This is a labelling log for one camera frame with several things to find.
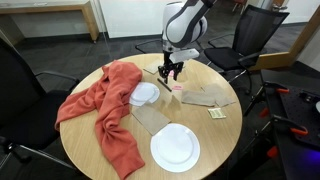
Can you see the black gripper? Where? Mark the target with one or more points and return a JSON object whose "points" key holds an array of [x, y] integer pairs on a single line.
{"points": [[170, 63]]}

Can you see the black marker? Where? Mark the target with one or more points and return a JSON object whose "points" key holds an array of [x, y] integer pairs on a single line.
{"points": [[164, 84]]}

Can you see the black perforated robot base table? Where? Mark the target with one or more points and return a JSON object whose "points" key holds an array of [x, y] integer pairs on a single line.
{"points": [[296, 116]]}

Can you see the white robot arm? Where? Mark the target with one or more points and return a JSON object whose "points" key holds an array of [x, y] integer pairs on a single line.
{"points": [[183, 23]]}

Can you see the pink sweetener packet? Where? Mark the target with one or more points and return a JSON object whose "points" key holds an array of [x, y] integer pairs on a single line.
{"points": [[170, 73], [177, 88]]}

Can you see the brown paper napkin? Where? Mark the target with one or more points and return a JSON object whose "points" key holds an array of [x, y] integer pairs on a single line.
{"points": [[197, 98], [150, 118], [152, 67], [221, 95]]}

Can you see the small white plate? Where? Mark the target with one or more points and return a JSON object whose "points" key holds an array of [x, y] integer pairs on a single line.
{"points": [[145, 93]]}

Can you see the black mesh office chair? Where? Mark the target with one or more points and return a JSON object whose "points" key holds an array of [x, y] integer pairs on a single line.
{"points": [[148, 46], [253, 33]]}

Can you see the orange-red cloth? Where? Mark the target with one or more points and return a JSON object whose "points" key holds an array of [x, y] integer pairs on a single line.
{"points": [[113, 100]]}

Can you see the large white plate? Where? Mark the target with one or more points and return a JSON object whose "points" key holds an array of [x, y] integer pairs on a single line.
{"points": [[175, 147]]}

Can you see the light wooden bench table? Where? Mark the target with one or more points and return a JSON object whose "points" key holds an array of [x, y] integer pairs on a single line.
{"points": [[50, 6]]}

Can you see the black office chair solid back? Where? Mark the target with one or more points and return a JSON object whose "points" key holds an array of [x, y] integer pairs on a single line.
{"points": [[20, 100]]}

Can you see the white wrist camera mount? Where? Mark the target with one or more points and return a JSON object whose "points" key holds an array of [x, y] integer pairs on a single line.
{"points": [[186, 55]]}

